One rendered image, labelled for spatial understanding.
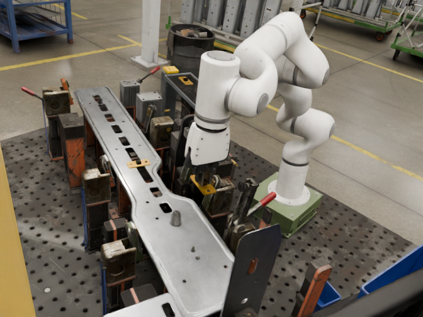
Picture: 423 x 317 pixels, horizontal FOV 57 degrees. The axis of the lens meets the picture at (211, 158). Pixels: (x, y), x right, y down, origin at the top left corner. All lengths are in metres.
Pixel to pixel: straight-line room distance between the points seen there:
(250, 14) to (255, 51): 4.71
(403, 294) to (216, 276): 0.72
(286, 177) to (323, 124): 0.29
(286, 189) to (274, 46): 0.86
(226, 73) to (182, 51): 3.23
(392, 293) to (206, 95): 0.54
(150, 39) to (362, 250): 3.94
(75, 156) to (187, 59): 2.51
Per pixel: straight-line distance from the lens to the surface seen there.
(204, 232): 1.23
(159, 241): 1.19
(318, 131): 1.54
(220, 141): 0.92
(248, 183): 1.12
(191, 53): 4.02
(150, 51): 5.16
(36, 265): 1.57
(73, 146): 1.73
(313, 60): 1.19
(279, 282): 1.56
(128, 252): 1.11
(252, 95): 0.80
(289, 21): 1.10
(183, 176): 1.42
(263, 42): 0.98
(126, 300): 1.08
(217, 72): 0.81
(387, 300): 0.45
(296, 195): 1.75
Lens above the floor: 1.86
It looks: 33 degrees down
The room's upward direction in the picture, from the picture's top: 9 degrees clockwise
